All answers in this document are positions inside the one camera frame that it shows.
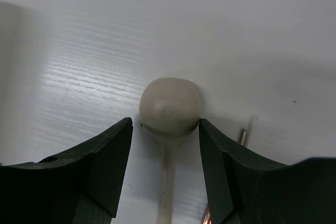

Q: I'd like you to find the silver chopstick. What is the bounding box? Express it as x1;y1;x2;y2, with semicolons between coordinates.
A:
237;115;258;147

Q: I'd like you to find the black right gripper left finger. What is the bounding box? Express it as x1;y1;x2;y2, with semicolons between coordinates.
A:
1;118;133;223

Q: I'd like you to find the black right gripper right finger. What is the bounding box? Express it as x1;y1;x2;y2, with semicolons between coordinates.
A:
198;119;335;223

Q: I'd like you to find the white plastic spoon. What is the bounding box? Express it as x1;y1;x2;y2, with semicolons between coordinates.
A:
139;77;202;223

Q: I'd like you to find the copper chopstick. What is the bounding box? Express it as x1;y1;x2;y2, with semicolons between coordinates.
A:
201;207;212;224

